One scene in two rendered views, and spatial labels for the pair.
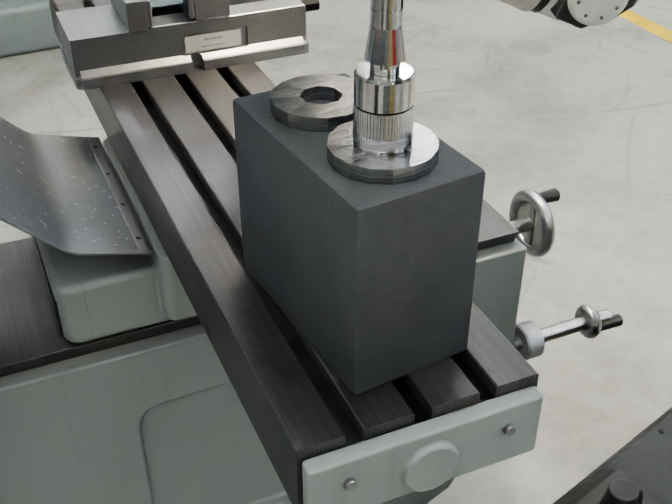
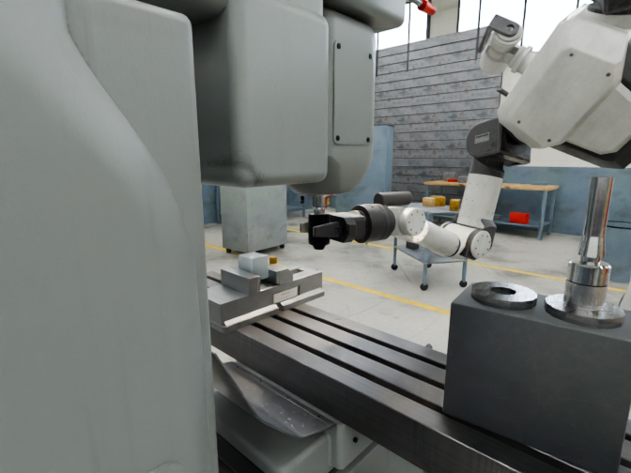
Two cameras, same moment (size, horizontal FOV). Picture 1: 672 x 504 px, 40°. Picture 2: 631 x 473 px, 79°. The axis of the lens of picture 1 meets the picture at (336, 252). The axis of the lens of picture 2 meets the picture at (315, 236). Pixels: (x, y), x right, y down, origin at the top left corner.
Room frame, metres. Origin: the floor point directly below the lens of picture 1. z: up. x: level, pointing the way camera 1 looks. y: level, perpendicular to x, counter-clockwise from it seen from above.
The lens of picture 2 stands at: (0.35, 0.49, 1.38)
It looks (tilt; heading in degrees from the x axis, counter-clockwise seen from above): 12 degrees down; 336
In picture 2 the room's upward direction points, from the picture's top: straight up
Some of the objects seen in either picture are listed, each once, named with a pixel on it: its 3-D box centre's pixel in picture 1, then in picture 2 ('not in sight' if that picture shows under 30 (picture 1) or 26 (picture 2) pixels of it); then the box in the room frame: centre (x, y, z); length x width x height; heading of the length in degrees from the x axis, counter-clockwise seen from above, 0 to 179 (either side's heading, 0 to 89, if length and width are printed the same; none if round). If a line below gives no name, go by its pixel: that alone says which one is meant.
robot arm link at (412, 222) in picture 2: not in sight; (392, 216); (1.11, -0.04, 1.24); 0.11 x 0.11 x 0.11; 9
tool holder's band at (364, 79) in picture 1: (384, 76); (589, 266); (0.65, -0.04, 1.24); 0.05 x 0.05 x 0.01
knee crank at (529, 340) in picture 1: (567, 327); not in sight; (1.17, -0.38, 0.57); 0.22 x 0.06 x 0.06; 114
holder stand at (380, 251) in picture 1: (350, 218); (532, 360); (0.70, -0.01, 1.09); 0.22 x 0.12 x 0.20; 30
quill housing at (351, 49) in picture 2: not in sight; (317, 112); (1.09, 0.17, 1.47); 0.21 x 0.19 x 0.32; 24
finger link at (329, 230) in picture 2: not in sight; (327, 230); (1.06, 0.16, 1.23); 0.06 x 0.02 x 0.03; 99
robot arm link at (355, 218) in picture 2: not in sight; (352, 225); (1.10, 0.07, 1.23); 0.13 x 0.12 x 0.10; 9
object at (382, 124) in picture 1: (383, 112); (585, 287); (0.65, -0.04, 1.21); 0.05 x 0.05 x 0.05
